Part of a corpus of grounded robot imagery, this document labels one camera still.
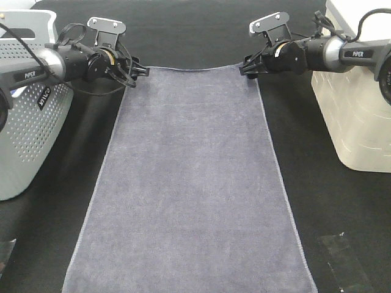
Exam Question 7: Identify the white plastic storage bin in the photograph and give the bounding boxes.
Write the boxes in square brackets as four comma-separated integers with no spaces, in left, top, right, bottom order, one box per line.
[311,1,390,173]

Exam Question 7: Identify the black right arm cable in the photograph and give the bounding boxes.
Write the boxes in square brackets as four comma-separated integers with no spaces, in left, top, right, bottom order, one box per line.
[312,7,391,43]

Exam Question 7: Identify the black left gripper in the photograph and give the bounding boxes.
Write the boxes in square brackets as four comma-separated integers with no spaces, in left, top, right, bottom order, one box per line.
[84,46,150,87]

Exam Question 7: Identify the clear tape strip left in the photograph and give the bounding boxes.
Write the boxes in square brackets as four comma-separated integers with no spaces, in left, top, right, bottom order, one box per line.
[0,239,16,277]

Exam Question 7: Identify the grey perforated laundry basket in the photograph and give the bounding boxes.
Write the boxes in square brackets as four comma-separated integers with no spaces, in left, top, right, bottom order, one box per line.
[1,9,73,201]

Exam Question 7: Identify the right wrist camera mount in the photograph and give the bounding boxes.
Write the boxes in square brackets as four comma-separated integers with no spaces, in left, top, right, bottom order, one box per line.
[249,12,292,47]

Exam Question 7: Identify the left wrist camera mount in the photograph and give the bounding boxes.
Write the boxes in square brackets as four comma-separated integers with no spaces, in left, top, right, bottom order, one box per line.
[87,16,126,49]

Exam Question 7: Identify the clear tape strip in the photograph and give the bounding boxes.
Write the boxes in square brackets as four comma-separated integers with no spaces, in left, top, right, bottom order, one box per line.
[318,232,375,292]
[0,239,16,277]

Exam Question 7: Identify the clear tape strip right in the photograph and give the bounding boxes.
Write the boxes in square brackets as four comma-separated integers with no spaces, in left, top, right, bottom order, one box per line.
[318,232,375,292]

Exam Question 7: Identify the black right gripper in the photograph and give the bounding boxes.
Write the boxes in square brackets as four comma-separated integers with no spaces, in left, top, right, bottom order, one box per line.
[239,40,307,79]

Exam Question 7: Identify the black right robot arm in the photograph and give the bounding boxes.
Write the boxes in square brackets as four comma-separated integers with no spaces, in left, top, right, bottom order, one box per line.
[239,35,390,103]

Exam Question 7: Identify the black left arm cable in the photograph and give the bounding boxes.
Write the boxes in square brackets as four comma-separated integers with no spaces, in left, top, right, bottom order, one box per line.
[0,21,141,97]

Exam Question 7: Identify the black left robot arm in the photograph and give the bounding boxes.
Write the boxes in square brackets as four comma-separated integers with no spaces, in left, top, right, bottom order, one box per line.
[1,43,150,128]

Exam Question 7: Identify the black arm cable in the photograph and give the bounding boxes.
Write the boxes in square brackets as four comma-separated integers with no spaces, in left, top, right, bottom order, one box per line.
[312,7,391,43]
[0,21,141,97]

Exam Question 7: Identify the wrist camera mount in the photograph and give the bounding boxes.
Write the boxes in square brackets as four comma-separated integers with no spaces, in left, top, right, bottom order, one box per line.
[249,12,292,47]
[87,16,126,49]

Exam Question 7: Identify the grey microfibre towel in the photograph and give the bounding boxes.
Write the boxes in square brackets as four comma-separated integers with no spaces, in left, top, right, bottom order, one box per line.
[62,65,317,292]

